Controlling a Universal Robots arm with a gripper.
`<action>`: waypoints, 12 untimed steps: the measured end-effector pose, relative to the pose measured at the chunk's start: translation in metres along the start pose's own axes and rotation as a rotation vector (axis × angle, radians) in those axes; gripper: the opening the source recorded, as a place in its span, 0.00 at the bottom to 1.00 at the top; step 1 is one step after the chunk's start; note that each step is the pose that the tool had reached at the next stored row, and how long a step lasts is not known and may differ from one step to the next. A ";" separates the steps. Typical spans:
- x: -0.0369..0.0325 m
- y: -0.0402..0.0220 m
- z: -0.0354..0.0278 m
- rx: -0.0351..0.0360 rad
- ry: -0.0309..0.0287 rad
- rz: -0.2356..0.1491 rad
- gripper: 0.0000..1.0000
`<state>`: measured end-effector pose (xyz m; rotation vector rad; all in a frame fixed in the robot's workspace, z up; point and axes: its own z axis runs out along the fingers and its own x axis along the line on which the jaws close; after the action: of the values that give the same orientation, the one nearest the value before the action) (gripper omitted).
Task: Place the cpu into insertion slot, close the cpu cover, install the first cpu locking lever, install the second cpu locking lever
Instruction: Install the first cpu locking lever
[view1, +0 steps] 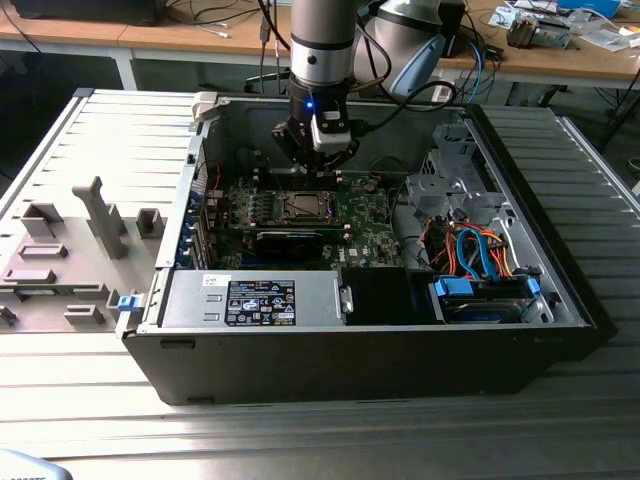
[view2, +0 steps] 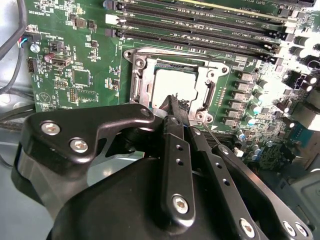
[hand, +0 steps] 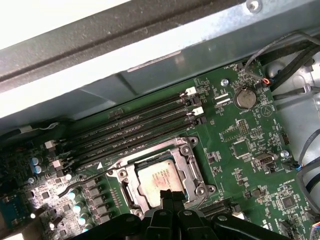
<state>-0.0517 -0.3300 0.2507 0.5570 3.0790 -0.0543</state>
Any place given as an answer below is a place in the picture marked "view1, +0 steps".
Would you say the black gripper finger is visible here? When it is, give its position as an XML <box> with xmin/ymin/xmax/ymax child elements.
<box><xmin>316</xmin><ymin>141</ymin><xmax>361</xmax><ymax>177</ymax></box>
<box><xmin>272</xmin><ymin>122</ymin><xmax>318</xmax><ymax>177</ymax></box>

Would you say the metal socket cover frame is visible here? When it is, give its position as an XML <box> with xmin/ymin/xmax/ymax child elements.
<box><xmin>283</xmin><ymin>189</ymin><xmax>339</xmax><ymax>224</ymax></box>

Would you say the cpu socket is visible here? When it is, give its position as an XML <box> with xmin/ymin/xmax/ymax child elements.
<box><xmin>281</xmin><ymin>188</ymin><xmax>340</xmax><ymax>225</ymax></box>

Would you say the copper cpu cooler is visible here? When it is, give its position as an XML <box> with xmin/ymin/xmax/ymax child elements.
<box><xmin>505</xmin><ymin>12</ymin><xmax>574</xmax><ymax>51</ymax></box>

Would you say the green motherboard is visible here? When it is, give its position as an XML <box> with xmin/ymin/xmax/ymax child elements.
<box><xmin>212</xmin><ymin>172</ymin><xmax>404</xmax><ymax>272</ymax></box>

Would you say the pale grey case latch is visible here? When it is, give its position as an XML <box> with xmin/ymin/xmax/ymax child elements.
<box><xmin>192</xmin><ymin>91</ymin><xmax>221</xmax><ymax>124</ymax></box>

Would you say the silver metal drive cage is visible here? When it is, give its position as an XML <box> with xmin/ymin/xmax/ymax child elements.
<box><xmin>403</xmin><ymin>122</ymin><xmax>506</xmax><ymax>229</ymax></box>

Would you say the black graphics card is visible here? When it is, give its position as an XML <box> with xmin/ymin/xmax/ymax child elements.
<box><xmin>223</xmin><ymin>222</ymin><xmax>351</xmax><ymax>262</ymax></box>

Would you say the small white labelled box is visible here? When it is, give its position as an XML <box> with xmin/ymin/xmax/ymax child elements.
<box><xmin>430</xmin><ymin>78</ymin><xmax>455</xmax><ymax>104</ymax></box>

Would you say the black fan shroud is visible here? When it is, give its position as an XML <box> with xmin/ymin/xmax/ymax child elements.
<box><xmin>339</xmin><ymin>267</ymin><xmax>436</xmax><ymax>326</ymax></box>

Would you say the black upright box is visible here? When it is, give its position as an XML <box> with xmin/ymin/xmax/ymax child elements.
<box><xmin>439</xmin><ymin>2</ymin><xmax>466</xmax><ymax>57</ymax></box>

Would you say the hard disk in blue carrier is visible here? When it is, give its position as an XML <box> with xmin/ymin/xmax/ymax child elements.
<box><xmin>428</xmin><ymin>273</ymin><xmax>544</xmax><ymax>325</ymax></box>

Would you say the silver power supply unit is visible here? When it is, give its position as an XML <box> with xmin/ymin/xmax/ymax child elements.
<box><xmin>160</xmin><ymin>269</ymin><xmax>346</xmax><ymax>329</ymax></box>

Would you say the grey parts rack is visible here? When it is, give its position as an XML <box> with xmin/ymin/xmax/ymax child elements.
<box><xmin>0</xmin><ymin>174</ymin><xmax>169</xmax><ymax>335</ymax></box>

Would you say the printed paper leaflet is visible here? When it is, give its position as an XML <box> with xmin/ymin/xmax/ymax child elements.
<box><xmin>487</xmin><ymin>3</ymin><xmax>517</xmax><ymax>29</ymax></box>

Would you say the black pc case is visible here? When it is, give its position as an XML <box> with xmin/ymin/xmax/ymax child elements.
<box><xmin>115</xmin><ymin>93</ymin><xmax>620</xmax><ymax>407</ymax></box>

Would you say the small blue plastic clip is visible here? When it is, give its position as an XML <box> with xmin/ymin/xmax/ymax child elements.
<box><xmin>117</xmin><ymin>293</ymin><xmax>145</xmax><ymax>316</ymax></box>

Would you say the black flat device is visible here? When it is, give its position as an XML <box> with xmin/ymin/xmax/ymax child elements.
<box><xmin>9</xmin><ymin>0</ymin><xmax>161</xmax><ymax>27</ymax></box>

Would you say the wooden desk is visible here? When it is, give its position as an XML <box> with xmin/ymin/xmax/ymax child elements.
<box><xmin>0</xmin><ymin>0</ymin><xmax>640</xmax><ymax>92</ymax></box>

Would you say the clear plastic bag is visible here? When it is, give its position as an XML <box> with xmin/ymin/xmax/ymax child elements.
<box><xmin>578</xmin><ymin>27</ymin><xmax>635</xmax><ymax>53</ymax></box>

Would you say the bright blue box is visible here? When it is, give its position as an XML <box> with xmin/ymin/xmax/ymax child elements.
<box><xmin>556</xmin><ymin>0</ymin><xmax>622</xmax><ymax>19</ymax></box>

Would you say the pale grey rounded device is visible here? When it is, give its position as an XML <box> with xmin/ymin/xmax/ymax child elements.
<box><xmin>0</xmin><ymin>448</ymin><xmax>69</xmax><ymax>480</ymax></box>

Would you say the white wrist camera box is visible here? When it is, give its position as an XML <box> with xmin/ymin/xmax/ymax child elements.
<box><xmin>309</xmin><ymin>110</ymin><xmax>352</xmax><ymax>152</ymax></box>

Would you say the blue data wire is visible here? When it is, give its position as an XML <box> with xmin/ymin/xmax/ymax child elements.
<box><xmin>455</xmin><ymin>225</ymin><xmax>496</xmax><ymax>281</ymax></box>

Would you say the orange red wire bundle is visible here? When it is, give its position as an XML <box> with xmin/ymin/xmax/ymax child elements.
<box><xmin>422</xmin><ymin>217</ymin><xmax>519</xmax><ymax>280</ymax></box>

